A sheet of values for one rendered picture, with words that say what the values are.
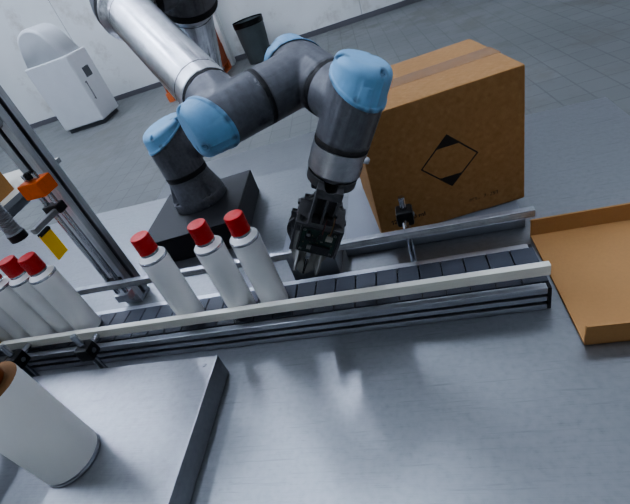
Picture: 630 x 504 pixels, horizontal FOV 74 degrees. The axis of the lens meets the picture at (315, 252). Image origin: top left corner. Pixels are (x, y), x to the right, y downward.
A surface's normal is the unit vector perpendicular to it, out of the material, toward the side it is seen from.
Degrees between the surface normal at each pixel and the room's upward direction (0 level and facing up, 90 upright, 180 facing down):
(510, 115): 90
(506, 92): 90
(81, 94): 90
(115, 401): 0
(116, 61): 90
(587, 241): 0
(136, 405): 0
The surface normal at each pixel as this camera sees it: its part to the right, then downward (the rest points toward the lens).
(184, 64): -0.25, -0.35
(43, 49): -0.01, 0.62
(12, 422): 0.74, 0.22
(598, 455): -0.29, -0.76
